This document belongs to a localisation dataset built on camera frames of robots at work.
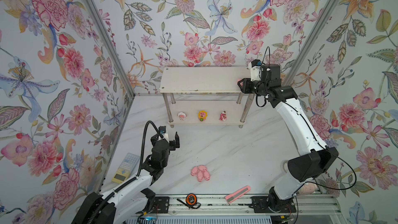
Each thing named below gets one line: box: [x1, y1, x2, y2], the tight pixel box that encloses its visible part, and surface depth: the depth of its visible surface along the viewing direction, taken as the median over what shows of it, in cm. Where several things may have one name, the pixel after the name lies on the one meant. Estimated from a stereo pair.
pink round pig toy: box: [177, 111, 188, 121], surface depth 97 cm
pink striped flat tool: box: [224, 185, 251, 204], surface depth 78 cm
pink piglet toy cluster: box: [190, 164, 211, 182], surface depth 84 cm
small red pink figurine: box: [219, 110, 227, 122], surface depth 98 cm
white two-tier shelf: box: [159, 66, 255, 129], surface depth 98 cm
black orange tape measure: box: [176, 193, 202, 209], surface depth 75 cm
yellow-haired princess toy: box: [197, 110, 208, 122], surface depth 98 cm
